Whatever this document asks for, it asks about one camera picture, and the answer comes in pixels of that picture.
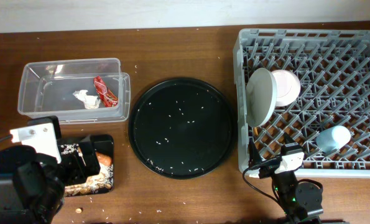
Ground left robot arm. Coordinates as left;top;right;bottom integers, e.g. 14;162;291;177
0;136;100;223

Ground red snack wrapper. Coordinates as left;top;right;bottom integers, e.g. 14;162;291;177
93;76;119;107

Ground light blue cup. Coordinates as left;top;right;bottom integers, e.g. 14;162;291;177
316;126;351;152

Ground orange carrot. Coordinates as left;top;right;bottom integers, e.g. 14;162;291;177
96;152;113;166

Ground grey dishwasher rack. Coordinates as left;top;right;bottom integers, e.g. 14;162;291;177
233;29;370;179

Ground grey plate with food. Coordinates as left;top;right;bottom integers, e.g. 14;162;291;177
246;68;277;128

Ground spilled rice and peanuts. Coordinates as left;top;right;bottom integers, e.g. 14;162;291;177
64;149;114;197

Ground black rectangular tray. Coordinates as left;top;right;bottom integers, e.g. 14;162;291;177
58;134;114;197

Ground white pink bowl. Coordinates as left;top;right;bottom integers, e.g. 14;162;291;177
272;70;301;106

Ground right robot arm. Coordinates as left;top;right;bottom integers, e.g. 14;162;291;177
243;133;323;223

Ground clear plastic bin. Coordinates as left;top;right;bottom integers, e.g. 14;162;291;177
17;58;131;124

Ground round black tray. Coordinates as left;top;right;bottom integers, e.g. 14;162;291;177
128;78;237;180

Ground white tissue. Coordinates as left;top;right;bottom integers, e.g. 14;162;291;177
73;90;101;110

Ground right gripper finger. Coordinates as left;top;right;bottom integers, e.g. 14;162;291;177
284;133;305;153
248;138;262;165

